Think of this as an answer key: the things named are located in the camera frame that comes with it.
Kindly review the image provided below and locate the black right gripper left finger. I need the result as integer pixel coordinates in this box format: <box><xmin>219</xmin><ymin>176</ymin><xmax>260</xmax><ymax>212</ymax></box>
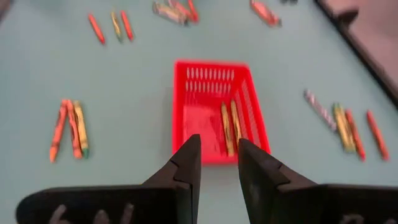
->
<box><xmin>15</xmin><ymin>133</ymin><xmax>202</xmax><ymax>224</ymax></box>

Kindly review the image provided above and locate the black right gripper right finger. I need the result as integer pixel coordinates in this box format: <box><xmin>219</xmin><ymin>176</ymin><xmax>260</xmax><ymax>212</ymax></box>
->
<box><xmin>238</xmin><ymin>138</ymin><xmax>398</xmax><ymax>224</ymax></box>

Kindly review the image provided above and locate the orange crayon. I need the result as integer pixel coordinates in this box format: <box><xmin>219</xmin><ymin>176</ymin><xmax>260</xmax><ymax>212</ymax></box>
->
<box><xmin>65</xmin><ymin>99</ymin><xmax>83</xmax><ymax>160</ymax></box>
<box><xmin>49</xmin><ymin>99</ymin><xmax>69</xmax><ymax>164</ymax></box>

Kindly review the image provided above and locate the red crayon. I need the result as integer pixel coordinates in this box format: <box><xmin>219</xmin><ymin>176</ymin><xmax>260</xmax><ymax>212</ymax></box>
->
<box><xmin>120</xmin><ymin>9</ymin><xmax>135</xmax><ymax>42</ymax></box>
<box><xmin>366</xmin><ymin>110</ymin><xmax>391</xmax><ymax>162</ymax></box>
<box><xmin>187</xmin><ymin>0</ymin><xmax>200</xmax><ymax>24</ymax></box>
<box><xmin>344</xmin><ymin>108</ymin><xmax>367</xmax><ymax>162</ymax></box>
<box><xmin>249</xmin><ymin>0</ymin><xmax>283</xmax><ymax>28</ymax></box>

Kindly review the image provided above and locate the red crayon tip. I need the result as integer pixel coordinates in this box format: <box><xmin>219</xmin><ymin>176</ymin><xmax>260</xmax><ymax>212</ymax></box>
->
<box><xmin>88</xmin><ymin>12</ymin><xmax>106</xmax><ymax>46</ymax></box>

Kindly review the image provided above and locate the pink crayon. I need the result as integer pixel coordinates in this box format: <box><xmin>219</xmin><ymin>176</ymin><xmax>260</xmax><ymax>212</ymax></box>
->
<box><xmin>303</xmin><ymin>89</ymin><xmax>338</xmax><ymax>131</ymax></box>

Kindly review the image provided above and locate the red plastic basket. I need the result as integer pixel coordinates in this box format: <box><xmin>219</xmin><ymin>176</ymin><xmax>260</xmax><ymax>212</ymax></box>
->
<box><xmin>172</xmin><ymin>59</ymin><xmax>272</xmax><ymax>166</ymax></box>

